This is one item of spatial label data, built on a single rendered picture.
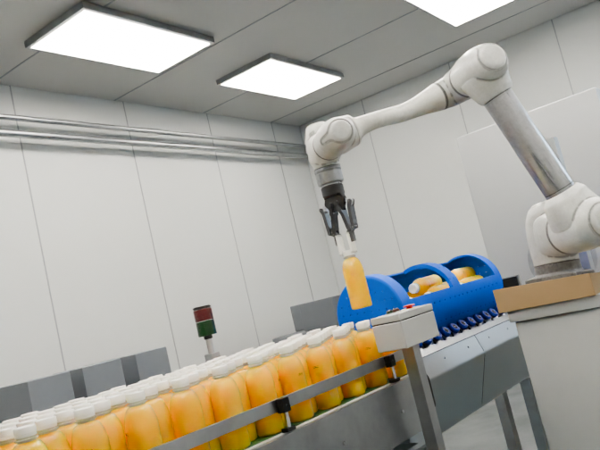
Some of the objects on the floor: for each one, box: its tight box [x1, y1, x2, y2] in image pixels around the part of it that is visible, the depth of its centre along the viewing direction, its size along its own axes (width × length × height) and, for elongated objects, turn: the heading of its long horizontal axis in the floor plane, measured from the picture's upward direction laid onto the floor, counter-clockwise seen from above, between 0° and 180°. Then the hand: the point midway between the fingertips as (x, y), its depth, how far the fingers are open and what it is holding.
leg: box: [520, 377, 550, 450], centre depth 306 cm, size 6×6×63 cm
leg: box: [495, 392, 522, 450], centre depth 314 cm, size 6×6×63 cm
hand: (345, 244), depth 224 cm, fingers closed on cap, 4 cm apart
